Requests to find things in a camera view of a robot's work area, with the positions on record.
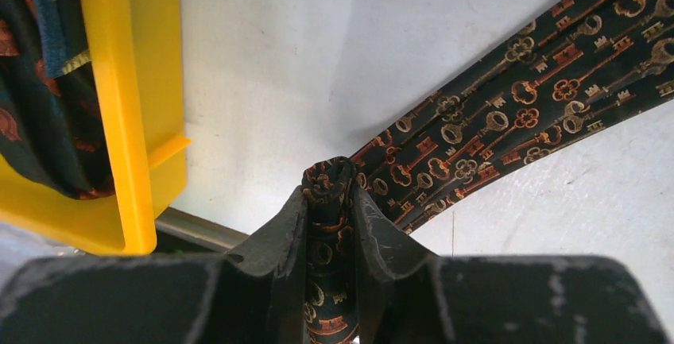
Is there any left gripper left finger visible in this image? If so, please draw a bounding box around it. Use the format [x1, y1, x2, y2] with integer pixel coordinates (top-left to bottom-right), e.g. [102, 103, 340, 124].
[1, 189, 308, 343]

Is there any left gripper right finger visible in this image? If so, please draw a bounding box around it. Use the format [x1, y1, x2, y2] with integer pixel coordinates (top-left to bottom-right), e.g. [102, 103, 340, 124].
[353, 190, 669, 343]

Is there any dark key-patterned tie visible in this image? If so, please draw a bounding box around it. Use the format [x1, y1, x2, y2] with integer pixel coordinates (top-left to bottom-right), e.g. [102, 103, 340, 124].
[302, 0, 673, 343]

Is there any dark green ties pile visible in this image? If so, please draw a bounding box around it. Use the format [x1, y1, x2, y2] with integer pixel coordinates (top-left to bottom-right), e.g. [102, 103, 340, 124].
[1, 0, 114, 199]

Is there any yellow plastic bin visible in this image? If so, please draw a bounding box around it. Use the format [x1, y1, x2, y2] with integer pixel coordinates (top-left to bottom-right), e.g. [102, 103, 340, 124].
[1, 0, 189, 255]

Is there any aluminium frame rail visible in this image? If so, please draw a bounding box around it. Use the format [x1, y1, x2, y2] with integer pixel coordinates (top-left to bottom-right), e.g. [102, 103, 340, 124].
[154, 207, 249, 253]

